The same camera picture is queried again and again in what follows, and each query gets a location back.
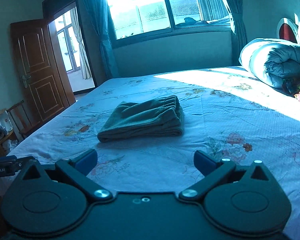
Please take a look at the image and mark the grey-green fleece pants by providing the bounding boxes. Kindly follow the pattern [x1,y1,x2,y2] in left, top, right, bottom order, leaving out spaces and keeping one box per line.
[97,95,184,142]

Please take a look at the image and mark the wooden side shelf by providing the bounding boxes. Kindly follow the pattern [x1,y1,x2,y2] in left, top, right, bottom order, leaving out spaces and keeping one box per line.
[0,109,17,157]

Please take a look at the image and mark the wooden chair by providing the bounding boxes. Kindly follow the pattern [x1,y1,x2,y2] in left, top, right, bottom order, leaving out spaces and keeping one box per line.
[7,100,40,139]

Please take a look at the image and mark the light blue floral bed sheet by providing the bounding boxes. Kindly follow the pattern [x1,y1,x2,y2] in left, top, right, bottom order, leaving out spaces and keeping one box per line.
[12,67,300,239]

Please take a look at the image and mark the brown wooden door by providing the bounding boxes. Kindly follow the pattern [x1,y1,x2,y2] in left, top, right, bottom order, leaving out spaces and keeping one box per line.
[10,19,75,125]

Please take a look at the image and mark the beige hallway curtain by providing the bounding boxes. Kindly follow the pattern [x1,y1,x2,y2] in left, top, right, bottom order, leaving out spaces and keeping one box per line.
[70,7,92,80]

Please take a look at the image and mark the rolled white blue duvet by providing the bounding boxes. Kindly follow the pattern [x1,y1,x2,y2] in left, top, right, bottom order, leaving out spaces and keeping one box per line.
[238,38,300,93]

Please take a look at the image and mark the red white headboard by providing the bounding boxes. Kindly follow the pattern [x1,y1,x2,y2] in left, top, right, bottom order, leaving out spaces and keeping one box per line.
[277,15,300,44]

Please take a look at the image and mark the sheer white window curtain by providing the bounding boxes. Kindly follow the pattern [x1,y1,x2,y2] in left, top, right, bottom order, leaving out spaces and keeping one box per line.
[197,0,229,21]

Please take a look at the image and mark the teal left window curtain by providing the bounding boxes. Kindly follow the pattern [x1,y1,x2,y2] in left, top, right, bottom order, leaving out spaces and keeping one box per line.
[82,0,120,79]

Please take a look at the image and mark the teal window curtain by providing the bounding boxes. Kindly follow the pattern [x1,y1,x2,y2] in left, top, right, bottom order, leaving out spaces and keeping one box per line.
[82,0,120,79]
[225,0,248,53]

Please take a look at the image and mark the teal right window curtain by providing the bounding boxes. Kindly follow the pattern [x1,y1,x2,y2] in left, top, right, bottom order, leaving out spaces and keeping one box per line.
[225,0,248,53]

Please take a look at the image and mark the window with metal frame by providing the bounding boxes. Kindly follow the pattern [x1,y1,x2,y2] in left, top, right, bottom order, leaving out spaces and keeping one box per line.
[107,0,230,47]

